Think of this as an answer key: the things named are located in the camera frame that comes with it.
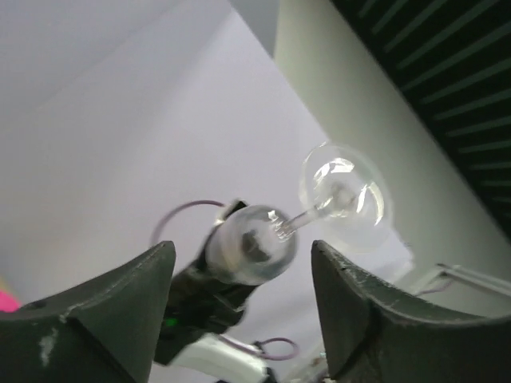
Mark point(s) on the pink plastic wine glass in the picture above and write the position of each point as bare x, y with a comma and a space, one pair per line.
8, 303

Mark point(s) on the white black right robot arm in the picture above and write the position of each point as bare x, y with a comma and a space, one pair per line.
225, 359

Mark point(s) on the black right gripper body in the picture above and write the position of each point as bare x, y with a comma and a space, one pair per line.
198, 303

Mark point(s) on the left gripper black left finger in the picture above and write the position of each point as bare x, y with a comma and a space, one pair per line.
103, 330

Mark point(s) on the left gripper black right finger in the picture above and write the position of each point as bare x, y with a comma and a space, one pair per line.
374, 332

